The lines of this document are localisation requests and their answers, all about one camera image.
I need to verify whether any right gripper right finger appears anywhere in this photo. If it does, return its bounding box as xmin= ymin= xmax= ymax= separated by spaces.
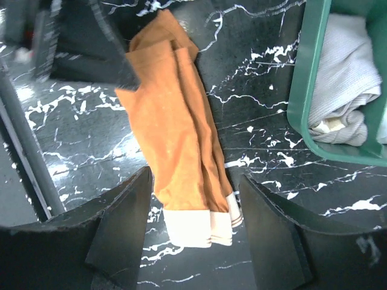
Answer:
xmin=239 ymin=175 xmax=386 ymax=289

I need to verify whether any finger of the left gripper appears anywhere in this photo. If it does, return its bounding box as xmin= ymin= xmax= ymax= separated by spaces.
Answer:
xmin=88 ymin=1 xmax=141 ymax=91

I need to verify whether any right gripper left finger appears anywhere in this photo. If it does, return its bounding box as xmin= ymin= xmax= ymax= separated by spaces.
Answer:
xmin=1 ymin=167 xmax=152 ymax=289

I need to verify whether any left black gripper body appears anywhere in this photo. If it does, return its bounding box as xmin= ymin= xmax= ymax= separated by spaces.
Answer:
xmin=33 ymin=0 xmax=128 ymax=84

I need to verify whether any brown underwear beige waistband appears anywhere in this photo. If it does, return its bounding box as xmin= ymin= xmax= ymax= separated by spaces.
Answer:
xmin=115 ymin=10 xmax=242 ymax=248

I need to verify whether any green compartment organizer tray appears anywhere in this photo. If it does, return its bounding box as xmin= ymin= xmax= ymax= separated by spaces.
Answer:
xmin=287 ymin=1 xmax=386 ymax=167

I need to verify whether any grey rolled cloth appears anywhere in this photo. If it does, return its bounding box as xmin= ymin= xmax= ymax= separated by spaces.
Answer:
xmin=308 ymin=13 xmax=382 ymax=147

